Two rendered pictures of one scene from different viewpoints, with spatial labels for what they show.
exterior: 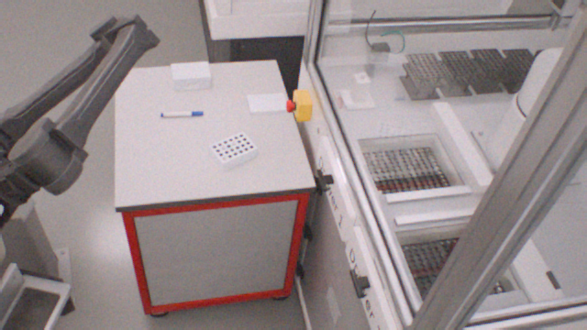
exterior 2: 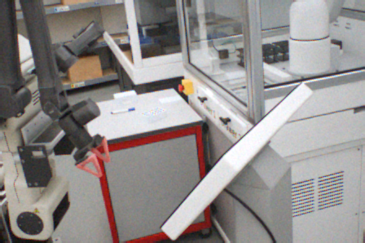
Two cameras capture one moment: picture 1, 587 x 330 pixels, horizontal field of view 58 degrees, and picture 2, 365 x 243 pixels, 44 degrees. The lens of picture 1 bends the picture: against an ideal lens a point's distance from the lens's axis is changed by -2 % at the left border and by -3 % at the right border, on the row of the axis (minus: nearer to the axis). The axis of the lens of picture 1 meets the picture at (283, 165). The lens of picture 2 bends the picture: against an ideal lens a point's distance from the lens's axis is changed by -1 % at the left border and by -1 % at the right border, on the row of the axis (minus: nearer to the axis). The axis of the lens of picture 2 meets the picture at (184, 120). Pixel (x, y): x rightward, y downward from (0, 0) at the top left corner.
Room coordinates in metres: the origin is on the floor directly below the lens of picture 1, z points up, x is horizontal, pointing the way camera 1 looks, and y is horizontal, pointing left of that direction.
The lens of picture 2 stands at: (-1.12, -0.15, 1.62)
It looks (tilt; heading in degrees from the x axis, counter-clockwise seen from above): 21 degrees down; 4
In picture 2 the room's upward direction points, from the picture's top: 7 degrees counter-clockwise
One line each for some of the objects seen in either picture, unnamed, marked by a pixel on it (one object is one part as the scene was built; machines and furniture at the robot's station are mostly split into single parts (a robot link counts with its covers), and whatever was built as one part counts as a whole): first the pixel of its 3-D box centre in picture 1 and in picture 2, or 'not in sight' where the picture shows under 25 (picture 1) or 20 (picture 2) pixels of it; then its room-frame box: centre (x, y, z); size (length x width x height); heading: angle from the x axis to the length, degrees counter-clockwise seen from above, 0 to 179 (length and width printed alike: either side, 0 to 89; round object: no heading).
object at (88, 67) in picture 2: not in sight; (82, 67); (4.52, 1.43, 0.28); 0.41 x 0.32 x 0.28; 115
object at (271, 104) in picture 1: (267, 104); (170, 100); (1.39, 0.08, 0.77); 0.13 x 0.09 x 0.02; 106
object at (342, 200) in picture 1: (334, 186); (208, 103); (0.97, -0.14, 0.87); 0.29 x 0.02 x 0.11; 17
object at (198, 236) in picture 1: (208, 196); (147, 170); (1.27, 0.26, 0.38); 0.62 x 0.58 x 0.76; 17
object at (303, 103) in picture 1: (301, 105); (186, 86); (1.28, -0.03, 0.88); 0.07 x 0.05 x 0.07; 17
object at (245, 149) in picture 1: (233, 150); (153, 115); (1.14, 0.16, 0.78); 0.12 x 0.08 x 0.04; 131
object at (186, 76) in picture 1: (191, 76); (125, 98); (1.46, 0.36, 0.79); 0.13 x 0.09 x 0.05; 108
